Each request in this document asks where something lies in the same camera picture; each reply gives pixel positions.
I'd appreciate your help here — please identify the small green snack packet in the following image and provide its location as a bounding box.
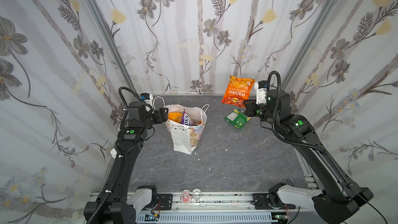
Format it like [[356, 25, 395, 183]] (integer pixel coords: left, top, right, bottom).
[[224, 109, 251, 130]]

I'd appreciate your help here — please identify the orange red snack packet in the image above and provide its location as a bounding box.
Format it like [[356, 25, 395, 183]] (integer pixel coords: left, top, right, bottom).
[[221, 76, 255, 107]]

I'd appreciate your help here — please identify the purple candy packet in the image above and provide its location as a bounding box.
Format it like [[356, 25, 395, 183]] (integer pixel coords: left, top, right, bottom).
[[180, 111, 195, 126]]

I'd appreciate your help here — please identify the cartoon animal paper bag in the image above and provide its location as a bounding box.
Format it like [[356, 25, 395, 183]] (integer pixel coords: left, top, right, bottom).
[[164, 104, 209, 155]]

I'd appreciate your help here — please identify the yellow snack packet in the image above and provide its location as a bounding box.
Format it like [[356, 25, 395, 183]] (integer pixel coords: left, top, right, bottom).
[[168, 112, 183, 123]]

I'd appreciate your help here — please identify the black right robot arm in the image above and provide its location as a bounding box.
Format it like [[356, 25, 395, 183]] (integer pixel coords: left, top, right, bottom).
[[244, 71, 374, 224]]

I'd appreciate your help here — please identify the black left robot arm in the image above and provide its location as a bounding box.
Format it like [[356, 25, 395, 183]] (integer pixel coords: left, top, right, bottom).
[[84, 87, 169, 224]]

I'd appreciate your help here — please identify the white plastic bottle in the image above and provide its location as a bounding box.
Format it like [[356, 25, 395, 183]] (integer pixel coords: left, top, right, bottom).
[[110, 148, 117, 159]]

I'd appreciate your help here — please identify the pink toy figure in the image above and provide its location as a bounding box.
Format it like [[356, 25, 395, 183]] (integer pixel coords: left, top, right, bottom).
[[180, 189, 192, 204]]

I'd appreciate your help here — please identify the clear round ornament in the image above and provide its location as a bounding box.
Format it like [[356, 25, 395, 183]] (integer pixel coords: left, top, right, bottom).
[[191, 188, 202, 202]]

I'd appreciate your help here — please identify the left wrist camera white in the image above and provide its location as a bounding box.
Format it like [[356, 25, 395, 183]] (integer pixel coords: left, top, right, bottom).
[[140, 93, 153, 113]]

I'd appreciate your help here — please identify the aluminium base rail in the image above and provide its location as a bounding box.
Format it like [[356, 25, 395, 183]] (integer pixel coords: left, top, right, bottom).
[[127, 190, 324, 224]]

